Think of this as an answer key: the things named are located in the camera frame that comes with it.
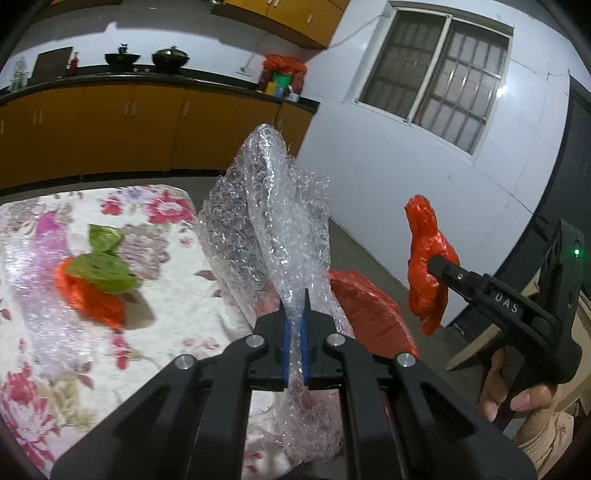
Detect clear bubble wrap sheet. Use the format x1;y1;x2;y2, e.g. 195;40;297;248
197;124;353;464

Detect black wok with lid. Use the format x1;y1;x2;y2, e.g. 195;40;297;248
151;45;190;73

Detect black wok with kettle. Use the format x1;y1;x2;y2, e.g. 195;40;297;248
104;43;140;73

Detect orange bag with green wrapper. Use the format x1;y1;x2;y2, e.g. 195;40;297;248
53;224;138;329

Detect glass jar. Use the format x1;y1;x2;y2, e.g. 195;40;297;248
10;57;28;92

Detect right hand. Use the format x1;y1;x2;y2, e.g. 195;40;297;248
476;347;560;423

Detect wooden lower kitchen cabinets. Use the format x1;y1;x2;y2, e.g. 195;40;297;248
1;74;320;189

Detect orange trash bag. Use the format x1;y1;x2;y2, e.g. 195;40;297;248
331;269;419;358

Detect dark cutting board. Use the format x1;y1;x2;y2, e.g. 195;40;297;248
28;46;73;85

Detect orange bag on counter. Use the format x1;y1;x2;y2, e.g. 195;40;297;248
256;54;308;102

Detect floral tablecloth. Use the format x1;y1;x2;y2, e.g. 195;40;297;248
0;184;297;478

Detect red bottle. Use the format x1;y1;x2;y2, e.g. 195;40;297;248
67;51;79;76

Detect orange plastic bag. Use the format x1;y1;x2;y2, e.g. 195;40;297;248
405;195;460;336

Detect wooden kitchen cabinets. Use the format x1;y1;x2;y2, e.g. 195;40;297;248
1;74;320;189
38;1;349;50

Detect beige sleeve forearm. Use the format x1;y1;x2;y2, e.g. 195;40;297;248
514;403;574;479

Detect barred window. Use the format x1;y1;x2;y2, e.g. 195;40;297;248
356;6;512;155

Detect wooden upper kitchen cabinets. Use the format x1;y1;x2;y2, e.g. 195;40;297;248
38;1;349;50

